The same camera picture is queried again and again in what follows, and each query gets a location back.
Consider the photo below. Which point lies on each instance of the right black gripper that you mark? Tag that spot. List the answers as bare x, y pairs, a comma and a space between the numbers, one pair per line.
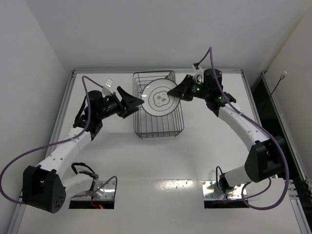
185, 88

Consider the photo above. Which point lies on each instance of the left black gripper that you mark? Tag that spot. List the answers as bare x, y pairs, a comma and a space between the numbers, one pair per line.
122, 106

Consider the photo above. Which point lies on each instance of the white plate grey rings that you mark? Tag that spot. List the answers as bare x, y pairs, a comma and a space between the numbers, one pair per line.
161, 97

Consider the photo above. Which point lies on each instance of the white plate orange sunburst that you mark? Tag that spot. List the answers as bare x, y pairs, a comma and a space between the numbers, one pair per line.
172, 76

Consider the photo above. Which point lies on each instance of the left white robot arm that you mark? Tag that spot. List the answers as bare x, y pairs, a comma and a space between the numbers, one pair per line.
44, 186

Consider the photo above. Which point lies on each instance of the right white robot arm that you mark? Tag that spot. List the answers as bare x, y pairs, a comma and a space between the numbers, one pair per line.
264, 159

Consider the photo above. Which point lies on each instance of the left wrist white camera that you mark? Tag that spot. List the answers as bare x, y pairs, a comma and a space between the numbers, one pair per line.
107, 88

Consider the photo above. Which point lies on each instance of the wrist white camera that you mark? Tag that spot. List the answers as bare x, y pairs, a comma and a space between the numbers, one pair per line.
107, 88
198, 71

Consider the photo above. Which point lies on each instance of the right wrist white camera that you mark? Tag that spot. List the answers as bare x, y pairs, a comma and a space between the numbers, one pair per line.
198, 71

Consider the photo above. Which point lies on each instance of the grey wire dish rack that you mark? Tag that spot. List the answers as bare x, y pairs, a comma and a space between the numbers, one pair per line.
160, 115

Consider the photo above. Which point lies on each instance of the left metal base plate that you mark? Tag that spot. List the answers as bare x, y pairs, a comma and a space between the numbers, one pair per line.
105, 193

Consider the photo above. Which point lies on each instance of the metal base plate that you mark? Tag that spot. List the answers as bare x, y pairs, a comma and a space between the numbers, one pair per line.
212, 193
105, 193

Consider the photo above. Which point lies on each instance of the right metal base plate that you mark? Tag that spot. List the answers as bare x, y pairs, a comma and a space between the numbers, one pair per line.
212, 193

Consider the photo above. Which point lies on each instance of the black wall cable white plug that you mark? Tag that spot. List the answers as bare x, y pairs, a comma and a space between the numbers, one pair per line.
282, 76

